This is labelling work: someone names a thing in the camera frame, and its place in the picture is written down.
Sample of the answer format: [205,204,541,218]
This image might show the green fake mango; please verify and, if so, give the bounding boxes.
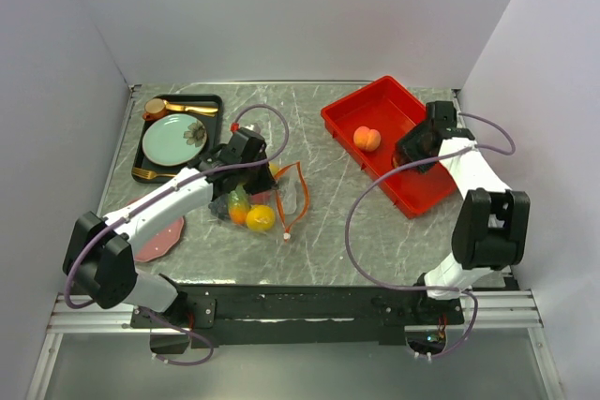
[227,185,250,226]

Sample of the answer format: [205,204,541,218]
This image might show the small brown cup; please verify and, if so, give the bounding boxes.
[142,97,167,122]

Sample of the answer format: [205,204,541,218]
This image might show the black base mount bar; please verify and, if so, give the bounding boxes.
[131,283,465,356]

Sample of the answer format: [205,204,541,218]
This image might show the aluminium frame rail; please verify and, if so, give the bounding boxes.
[46,291,545,333]

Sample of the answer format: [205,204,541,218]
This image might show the teal flower plate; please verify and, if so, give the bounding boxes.
[142,113,208,167]

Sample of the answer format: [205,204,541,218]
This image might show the red plastic bin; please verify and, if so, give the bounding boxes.
[320,75,488,221]

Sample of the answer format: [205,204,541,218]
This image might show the black serving tray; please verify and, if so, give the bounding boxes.
[131,94,224,184]

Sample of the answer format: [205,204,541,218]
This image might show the fake orange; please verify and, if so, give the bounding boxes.
[246,205,276,232]

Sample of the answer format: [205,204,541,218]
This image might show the gold spoon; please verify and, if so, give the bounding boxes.
[163,100,218,117]

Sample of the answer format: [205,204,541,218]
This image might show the gold fork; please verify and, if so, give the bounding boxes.
[131,167,174,181]

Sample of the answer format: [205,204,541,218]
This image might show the clear zip top bag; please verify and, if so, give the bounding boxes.
[217,161,310,244]

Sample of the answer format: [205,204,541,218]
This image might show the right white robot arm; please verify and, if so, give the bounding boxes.
[393,124,531,323]

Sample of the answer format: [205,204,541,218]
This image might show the fake peach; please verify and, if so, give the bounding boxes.
[352,126,382,152]

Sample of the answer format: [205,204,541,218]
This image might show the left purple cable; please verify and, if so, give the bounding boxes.
[62,103,291,367]

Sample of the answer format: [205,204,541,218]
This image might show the yellow fake banana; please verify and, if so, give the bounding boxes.
[269,162,280,178]

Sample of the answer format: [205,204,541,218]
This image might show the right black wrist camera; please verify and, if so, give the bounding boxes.
[425,100,458,130]

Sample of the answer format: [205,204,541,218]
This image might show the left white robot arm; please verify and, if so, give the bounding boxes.
[63,127,275,327]

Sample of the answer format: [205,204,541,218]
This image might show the dark fake grapes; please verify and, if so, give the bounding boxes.
[208,200,231,222]

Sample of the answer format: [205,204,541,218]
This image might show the pink dotted plate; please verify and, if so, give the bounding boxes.
[123,205,186,262]

